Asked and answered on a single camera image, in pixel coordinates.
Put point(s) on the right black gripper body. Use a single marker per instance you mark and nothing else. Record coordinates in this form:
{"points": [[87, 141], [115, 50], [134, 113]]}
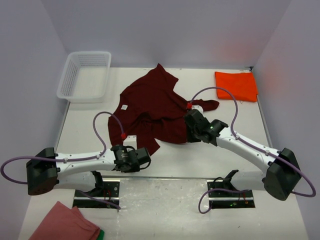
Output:
{"points": [[192, 136]]}

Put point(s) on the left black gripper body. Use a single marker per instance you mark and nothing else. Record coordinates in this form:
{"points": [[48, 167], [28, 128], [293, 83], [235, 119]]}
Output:
{"points": [[134, 168]]}

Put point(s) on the dark red t-shirt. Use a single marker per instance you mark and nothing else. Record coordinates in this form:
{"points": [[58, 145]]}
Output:
{"points": [[151, 110]]}

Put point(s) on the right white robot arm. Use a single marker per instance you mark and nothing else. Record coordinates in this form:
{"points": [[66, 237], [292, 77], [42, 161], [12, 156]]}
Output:
{"points": [[279, 178]]}

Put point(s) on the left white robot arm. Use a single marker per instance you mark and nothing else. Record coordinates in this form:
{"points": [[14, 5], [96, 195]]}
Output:
{"points": [[82, 172]]}

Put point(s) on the folded orange t-shirt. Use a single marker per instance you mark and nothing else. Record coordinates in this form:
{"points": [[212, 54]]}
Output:
{"points": [[241, 85]]}

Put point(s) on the green cloth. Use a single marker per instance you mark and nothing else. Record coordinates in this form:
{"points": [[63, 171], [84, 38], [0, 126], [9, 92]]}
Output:
{"points": [[101, 235]]}

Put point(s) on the pink folded t-shirt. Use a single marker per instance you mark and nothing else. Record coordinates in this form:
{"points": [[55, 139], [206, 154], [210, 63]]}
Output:
{"points": [[63, 223]]}

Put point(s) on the white plastic basket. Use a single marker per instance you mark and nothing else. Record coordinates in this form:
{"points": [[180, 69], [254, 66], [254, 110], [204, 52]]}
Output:
{"points": [[84, 77]]}

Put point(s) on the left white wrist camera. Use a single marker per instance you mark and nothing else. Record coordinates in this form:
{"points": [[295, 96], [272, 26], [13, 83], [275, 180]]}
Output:
{"points": [[129, 141]]}

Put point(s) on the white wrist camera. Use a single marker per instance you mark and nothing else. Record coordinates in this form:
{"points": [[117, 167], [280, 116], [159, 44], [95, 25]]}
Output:
{"points": [[129, 141], [190, 107]]}

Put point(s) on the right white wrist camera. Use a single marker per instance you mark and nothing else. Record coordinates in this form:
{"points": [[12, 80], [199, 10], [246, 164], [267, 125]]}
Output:
{"points": [[190, 107]]}

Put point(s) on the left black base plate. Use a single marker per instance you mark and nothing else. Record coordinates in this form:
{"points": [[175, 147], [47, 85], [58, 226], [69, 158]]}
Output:
{"points": [[108, 196]]}

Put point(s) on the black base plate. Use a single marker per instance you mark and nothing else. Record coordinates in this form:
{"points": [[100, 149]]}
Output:
{"points": [[108, 196], [227, 200]]}

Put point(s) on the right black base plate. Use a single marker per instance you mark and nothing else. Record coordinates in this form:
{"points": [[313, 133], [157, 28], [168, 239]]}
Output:
{"points": [[227, 200]]}

